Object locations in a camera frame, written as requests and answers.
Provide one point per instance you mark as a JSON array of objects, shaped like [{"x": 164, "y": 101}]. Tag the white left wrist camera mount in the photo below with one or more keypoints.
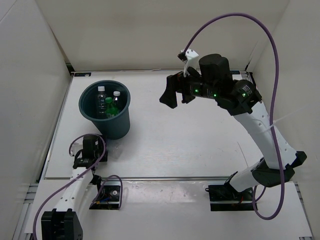
[{"x": 75, "y": 148}]

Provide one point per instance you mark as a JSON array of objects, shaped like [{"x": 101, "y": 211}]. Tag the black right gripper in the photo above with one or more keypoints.
[{"x": 174, "y": 82}]

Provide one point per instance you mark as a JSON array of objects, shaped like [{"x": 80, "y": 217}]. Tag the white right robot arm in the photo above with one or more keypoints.
[{"x": 249, "y": 110}]

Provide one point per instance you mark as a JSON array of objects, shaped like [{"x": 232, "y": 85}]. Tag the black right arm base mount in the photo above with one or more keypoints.
[{"x": 223, "y": 200}]

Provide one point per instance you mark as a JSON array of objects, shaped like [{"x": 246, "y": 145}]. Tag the dark teal plastic bin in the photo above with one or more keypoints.
[{"x": 115, "y": 127}]

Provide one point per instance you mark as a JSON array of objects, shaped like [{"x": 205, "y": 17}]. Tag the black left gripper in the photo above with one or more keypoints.
[{"x": 100, "y": 144}]

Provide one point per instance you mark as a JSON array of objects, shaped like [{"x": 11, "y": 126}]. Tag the green plastic soda bottle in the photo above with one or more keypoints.
[{"x": 111, "y": 108}]

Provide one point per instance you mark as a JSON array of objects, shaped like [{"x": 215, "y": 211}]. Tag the clear bottle with blue label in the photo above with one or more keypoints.
[{"x": 116, "y": 98}]

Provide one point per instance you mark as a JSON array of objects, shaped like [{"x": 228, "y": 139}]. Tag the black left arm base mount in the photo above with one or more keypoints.
[{"x": 110, "y": 197}]

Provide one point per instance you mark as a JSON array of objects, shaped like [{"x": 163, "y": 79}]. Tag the clear unlabelled plastic bottle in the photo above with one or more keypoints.
[{"x": 100, "y": 102}]

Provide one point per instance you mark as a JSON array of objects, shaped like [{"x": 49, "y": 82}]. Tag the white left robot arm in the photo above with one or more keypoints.
[{"x": 63, "y": 222}]

